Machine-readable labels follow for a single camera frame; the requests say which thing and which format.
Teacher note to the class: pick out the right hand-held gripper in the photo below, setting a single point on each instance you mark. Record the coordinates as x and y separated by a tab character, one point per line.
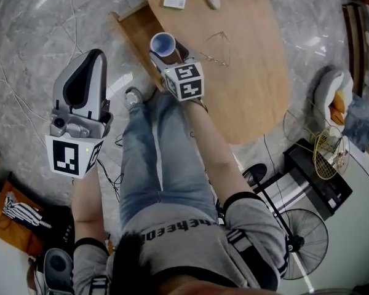
187	81

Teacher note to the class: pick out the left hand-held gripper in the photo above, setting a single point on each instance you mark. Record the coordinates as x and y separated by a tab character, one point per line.
66	157

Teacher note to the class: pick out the blue paper cup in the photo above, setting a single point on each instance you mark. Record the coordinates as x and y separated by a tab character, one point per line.
162	44

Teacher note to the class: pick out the person's right forearm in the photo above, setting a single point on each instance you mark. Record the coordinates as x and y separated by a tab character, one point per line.
215	152

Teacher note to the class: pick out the person's left forearm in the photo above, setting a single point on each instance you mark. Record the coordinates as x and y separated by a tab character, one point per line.
86	201

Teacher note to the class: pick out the oval wooden table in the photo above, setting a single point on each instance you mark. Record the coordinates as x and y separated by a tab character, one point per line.
249	72

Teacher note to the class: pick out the person's gray sneaker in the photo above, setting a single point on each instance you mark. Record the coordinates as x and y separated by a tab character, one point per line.
133	98

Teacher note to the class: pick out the person's blue jeans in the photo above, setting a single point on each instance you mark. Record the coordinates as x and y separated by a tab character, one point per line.
160	164

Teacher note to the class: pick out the striped cloth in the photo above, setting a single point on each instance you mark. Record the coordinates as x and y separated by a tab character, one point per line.
21	210

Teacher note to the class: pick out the black bag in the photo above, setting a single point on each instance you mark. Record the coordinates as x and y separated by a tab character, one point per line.
60	226

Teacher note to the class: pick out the black silver case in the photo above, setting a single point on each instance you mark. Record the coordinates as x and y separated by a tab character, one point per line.
298	155

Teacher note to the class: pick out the orange brown bag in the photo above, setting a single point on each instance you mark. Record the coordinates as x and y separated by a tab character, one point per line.
15	238

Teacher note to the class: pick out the orange pillow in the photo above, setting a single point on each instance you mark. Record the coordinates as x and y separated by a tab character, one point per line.
338	106

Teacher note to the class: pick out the wooden shelf unit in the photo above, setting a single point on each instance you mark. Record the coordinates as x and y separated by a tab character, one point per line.
353	26

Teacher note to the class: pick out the person's gray shirt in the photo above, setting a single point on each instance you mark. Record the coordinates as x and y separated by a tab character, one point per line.
187	241

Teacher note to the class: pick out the blue gray patterned board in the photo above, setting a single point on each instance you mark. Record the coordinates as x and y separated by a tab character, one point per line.
361	121

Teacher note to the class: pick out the black floor fan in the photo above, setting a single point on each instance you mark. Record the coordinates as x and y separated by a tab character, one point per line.
295	244

